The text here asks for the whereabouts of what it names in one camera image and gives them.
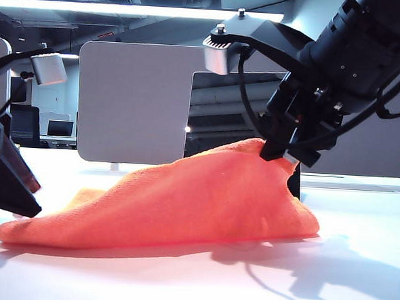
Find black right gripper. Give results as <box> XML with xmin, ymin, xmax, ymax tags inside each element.
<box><xmin>258</xmin><ymin>30</ymin><xmax>400</xmax><ymax>170</ymax></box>

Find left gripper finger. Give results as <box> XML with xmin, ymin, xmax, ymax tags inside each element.
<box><xmin>0</xmin><ymin>120</ymin><xmax>48</xmax><ymax>219</ymax></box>
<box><xmin>0</xmin><ymin>113</ymin><xmax>47</xmax><ymax>193</ymax></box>

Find orange microfiber cloth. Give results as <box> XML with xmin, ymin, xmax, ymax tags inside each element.
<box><xmin>0</xmin><ymin>121</ymin><xmax>325</xmax><ymax>264</ymax></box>

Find rectangular frameless standing mirror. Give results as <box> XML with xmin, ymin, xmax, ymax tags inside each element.
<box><xmin>182</xmin><ymin>67</ymin><xmax>309</xmax><ymax>201</ymax></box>

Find black office chair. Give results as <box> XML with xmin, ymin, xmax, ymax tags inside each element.
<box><xmin>9</xmin><ymin>104</ymin><xmax>43</xmax><ymax>148</ymax></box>

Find white background desk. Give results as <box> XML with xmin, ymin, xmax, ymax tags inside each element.
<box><xmin>39</xmin><ymin>134</ymin><xmax>78</xmax><ymax>150</ymax></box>

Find open laptop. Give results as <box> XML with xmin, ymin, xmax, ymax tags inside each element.
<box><xmin>47</xmin><ymin>119</ymin><xmax>76</xmax><ymax>138</ymax></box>

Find dark background cabinet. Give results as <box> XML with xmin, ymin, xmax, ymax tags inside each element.
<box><xmin>9</xmin><ymin>77</ymin><xmax>34</xmax><ymax>105</ymax></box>

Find wide grey desk divider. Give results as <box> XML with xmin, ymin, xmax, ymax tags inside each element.
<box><xmin>73</xmin><ymin>39</ymin><xmax>400</xmax><ymax>180</ymax></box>

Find long ceiling light strip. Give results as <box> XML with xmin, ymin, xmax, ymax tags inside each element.
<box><xmin>0</xmin><ymin>0</ymin><xmax>284</xmax><ymax>26</ymax></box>

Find black right camera cable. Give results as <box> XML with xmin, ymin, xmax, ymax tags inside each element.
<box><xmin>233</xmin><ymin>52</ymin><xmax>273</xmax><ymax>141</ymax></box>

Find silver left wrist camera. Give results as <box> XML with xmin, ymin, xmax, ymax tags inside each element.
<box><xmin>28</xmin><ymin>52</ymin><xmax>69</xmax><ymax>88</ymax></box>

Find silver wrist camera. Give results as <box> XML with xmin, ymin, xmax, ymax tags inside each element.
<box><xmin>201</xmin><ymin>34</ymin><xmax>233</xmax><ymax>77</ymax></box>
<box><xmin>28</xmin><ymin>52</ymin><xmax>69</xmax><ymax>88</ymax></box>

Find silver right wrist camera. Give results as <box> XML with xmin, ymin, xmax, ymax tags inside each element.
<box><xmin>201</xmin><ymin>34</ymin><xmax>233</xmax><ymax>77</ymax></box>

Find black right camera bracket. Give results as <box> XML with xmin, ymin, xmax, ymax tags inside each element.
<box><xmin>207</xmin><ymin>7</ymin><xmax>318</xmax><ymax>76</ymax></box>

